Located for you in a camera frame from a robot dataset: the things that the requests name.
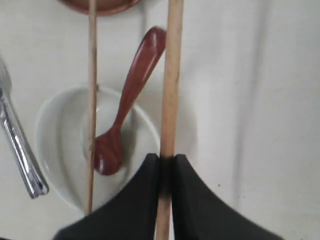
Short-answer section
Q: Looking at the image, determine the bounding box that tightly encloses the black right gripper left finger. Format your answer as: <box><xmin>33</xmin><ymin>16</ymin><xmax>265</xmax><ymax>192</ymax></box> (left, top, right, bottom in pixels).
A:
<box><xmin>54</xmin><ymin>153</ymin><xmax>160</xmax><ymax>240</ymax></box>

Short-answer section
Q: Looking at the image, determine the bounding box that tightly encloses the pale green ceramic bowl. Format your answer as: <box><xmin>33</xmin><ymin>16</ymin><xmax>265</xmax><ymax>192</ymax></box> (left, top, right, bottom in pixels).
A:
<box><xmin>35</xmin><ymin>85</ymin><xmax>160</xmax><ymax>212</ymax></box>

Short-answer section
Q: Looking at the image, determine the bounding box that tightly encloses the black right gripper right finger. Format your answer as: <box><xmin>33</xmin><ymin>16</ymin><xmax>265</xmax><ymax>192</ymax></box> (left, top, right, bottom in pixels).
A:
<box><xmin>171</xmin><ymin>154</ymin><xmax>281</xmax><ymax>240</ymax></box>

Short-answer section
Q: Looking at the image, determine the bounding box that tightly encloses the steel fork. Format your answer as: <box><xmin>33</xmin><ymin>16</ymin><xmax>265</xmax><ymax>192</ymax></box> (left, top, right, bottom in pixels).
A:
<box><xmin>0</xmin><ymin>59</ymin><xmax>50</xmax><ymax>199</ymax></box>

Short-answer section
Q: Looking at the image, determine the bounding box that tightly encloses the brown wooden spoon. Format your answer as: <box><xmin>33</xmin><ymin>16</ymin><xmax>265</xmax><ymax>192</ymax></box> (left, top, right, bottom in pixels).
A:
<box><xmin>94</xmin><ymin>26</ymin><xmax>166</xmax><ymax>176</ymax></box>

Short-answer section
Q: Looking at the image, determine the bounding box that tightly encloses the brown round plate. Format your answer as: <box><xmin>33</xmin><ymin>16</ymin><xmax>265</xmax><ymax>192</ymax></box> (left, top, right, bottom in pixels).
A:
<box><xmin>58</xmin><ymin>0</ymin><xmax>140</xmax><ymax>16</ymax></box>

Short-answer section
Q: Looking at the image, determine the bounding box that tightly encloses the wooden chopstick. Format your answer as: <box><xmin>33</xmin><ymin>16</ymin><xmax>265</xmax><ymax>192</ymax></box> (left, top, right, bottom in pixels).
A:
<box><xmin>85</xmin><ymin>0</ymin><xmax>97</xmax><ymax>214</ymax></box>
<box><xmin>155</xmin><ymin>0</ymin><xmax>184</xmax><ymax>240</ymax></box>

